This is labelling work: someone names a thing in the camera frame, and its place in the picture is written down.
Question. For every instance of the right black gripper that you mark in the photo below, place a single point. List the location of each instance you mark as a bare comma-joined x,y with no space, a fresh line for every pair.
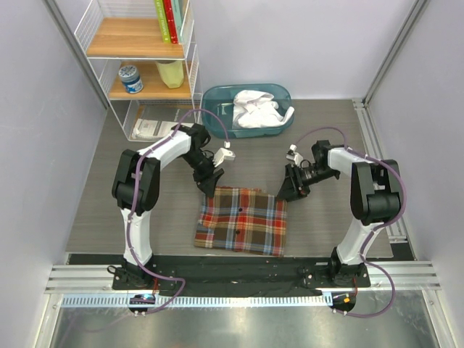
293,188

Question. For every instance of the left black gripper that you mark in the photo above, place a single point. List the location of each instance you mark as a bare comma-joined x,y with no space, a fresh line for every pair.
206,182

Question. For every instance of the plaid flannel long sleeve shirt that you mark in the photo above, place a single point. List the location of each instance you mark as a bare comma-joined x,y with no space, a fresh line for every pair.
242,220

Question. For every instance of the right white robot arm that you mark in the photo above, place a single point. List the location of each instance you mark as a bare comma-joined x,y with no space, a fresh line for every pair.
376,199

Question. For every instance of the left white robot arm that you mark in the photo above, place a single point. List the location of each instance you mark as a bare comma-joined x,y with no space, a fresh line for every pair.
136,188

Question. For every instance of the white long sleeve shirt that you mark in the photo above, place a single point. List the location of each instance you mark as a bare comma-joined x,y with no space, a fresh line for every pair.
258,109

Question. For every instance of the grey white booklet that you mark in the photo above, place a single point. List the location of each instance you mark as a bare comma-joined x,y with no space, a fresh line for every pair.
155,122

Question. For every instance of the teal plastic basin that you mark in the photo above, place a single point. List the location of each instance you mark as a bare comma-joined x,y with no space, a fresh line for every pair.
218,110

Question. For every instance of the yellow plastic container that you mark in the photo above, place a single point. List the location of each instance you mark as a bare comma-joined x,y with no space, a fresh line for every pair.
171,73

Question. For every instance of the blue white jar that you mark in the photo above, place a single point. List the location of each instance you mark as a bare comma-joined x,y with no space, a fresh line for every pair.
131,79

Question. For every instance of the red book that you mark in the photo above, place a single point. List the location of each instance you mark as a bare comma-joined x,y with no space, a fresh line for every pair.
170,21

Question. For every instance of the teal book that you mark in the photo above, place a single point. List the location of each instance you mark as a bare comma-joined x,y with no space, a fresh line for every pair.
178,13

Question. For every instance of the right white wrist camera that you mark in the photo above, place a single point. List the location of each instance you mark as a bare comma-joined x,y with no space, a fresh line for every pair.
294,156

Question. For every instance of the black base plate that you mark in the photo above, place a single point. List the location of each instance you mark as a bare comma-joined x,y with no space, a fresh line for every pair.
219,276

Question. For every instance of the white slotted cable duct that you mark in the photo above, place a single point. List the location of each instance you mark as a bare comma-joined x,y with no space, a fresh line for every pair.
146,300

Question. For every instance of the white wire wooden shelf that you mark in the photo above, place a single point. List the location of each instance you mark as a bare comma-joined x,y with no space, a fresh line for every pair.
113,34

